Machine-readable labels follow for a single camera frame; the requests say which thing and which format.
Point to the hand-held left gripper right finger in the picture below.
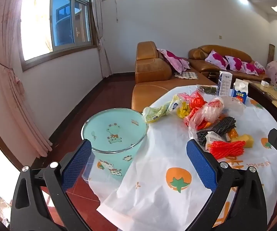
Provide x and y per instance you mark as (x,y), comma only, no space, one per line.
(201,166)

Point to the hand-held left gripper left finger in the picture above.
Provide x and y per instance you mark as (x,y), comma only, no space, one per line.
(77,163)

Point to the white paper label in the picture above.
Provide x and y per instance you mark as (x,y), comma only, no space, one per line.
(215,139)

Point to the red foam net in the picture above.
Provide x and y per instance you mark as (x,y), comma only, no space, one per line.
(227,149)

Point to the yellow sponge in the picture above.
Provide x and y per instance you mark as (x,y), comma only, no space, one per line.
(243,140)

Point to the orange plastic piece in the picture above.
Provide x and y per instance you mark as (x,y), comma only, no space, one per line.
(233,133)

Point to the black foam net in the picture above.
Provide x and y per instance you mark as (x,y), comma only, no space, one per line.
(222,125)

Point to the teal cartoon print bin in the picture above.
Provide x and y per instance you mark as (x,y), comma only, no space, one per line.
(109,125)

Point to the clear plastic bag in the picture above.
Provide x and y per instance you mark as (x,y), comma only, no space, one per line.
(210,112)

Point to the yellow wrapper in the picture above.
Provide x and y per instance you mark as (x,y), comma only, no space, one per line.
(184,109)

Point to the red plastic bag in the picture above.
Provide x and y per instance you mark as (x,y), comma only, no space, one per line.
(197,99)

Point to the yellow green plastic bag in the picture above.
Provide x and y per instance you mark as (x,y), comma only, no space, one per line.
(157,112)

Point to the clear plastic storage box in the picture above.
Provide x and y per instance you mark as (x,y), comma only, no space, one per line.
(86,170)

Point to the dark wooden coffee table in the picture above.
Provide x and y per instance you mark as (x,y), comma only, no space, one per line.
(273,112)

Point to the white orange print tablecloth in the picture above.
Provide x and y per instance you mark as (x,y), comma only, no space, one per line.
(165,144)

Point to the small white box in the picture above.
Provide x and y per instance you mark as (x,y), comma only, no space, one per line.
(264,83)

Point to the blue milk carton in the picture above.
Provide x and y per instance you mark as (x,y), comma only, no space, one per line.
(239,93)

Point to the pink cloth covered chair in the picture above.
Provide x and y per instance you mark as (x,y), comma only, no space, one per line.
(275,71)

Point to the dark snack packet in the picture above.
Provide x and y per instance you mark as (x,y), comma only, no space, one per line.
(207,89)

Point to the pink floral pillow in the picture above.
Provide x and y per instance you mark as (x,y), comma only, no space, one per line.
(250,67)
(236,63)
(216,59)
(172,59)
(260,67)

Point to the tall white blue box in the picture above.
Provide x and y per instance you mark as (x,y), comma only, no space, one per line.
(224,84)

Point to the wooden board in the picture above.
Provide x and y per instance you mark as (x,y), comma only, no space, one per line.
(271,53)

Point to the checkered cloth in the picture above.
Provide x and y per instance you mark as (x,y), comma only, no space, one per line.
(186,75)

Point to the wide pink curtain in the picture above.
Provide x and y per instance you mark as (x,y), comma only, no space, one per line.
(20,89)

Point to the orange leather chaise lounge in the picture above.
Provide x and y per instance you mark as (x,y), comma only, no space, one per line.
(153,77)

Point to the orange leather sofa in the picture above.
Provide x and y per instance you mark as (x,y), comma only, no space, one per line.
(201,63)

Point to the narrow pink curtain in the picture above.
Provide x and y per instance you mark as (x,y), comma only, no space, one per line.
(100,28)

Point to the sliding glass window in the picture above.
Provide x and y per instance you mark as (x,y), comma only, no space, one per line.
(63,21)

